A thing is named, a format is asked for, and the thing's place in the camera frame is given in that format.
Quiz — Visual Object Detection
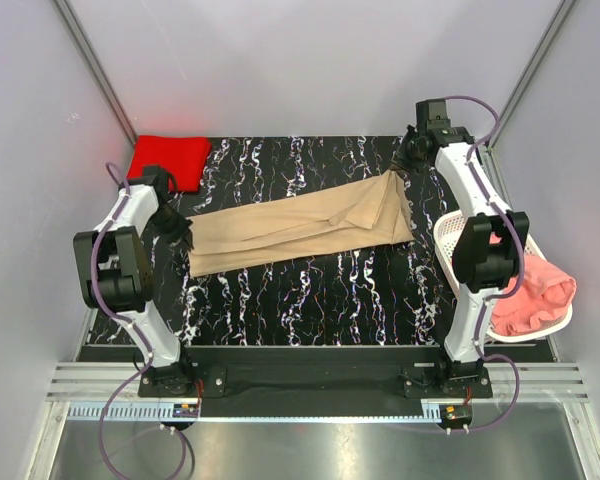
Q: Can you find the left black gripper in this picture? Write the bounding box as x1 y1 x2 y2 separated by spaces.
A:
145 205 193 252

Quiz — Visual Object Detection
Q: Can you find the beige t shirt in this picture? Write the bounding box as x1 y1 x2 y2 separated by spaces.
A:
189 171 414 277

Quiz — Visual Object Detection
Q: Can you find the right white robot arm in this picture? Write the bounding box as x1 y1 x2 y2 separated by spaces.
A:
395 98 529 397

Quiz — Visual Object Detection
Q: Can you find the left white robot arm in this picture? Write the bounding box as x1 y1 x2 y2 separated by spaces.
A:
73 165 196 397

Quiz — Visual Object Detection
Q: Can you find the folded red t shirt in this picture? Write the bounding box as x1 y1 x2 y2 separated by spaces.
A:
127 135 211 193

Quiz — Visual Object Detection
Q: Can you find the white plastic laundry basket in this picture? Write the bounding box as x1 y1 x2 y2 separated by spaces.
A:
433 210 573 344

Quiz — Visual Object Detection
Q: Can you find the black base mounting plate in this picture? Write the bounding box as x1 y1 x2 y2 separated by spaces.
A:
133 346 492 401

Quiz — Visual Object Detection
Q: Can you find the left electronics board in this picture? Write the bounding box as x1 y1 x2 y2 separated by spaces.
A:
173 403 200 418

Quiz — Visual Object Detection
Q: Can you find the electronics board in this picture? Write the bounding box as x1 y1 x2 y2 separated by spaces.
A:
441 404 473 424
173 403 200 418

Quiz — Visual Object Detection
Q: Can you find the pink t shirt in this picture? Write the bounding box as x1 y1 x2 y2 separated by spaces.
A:
487 236 577 343

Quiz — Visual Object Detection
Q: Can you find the right electronics board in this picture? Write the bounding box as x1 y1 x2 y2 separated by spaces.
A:
441 404 473 424

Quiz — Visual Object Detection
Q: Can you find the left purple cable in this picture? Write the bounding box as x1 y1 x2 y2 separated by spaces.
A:
88 160 197 479

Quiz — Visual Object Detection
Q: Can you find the left aluminium corner post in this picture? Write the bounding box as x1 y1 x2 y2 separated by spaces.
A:
51 0 138 146

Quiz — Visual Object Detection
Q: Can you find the aluminium corner post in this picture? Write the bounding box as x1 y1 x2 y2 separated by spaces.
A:
488 0 579 149
51 0 138 146

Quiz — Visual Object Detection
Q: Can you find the right aluminium corner post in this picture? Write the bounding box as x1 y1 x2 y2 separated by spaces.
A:
488 0 579 149

